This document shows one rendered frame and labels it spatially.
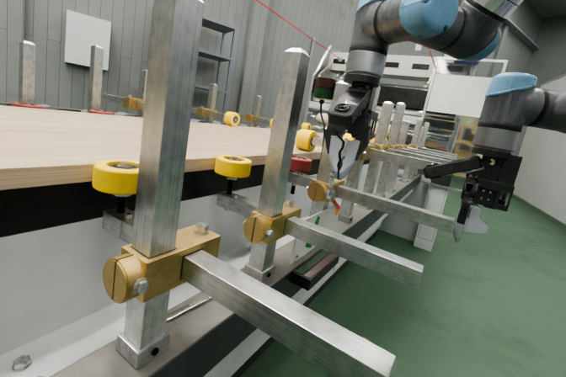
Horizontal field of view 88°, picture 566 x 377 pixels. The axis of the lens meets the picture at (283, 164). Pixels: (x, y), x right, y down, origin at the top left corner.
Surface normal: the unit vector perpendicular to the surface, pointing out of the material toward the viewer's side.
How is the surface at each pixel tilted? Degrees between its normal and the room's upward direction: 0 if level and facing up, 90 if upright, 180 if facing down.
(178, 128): 90
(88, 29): 90
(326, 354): 90
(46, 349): 0
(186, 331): 0
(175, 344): 0
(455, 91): 90
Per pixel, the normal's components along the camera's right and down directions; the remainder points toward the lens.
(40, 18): 0.56, 0.24
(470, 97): -0.52, 0.06
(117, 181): 0.32, 0.22
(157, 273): 0.83, 0.24
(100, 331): 0.18, -0.97
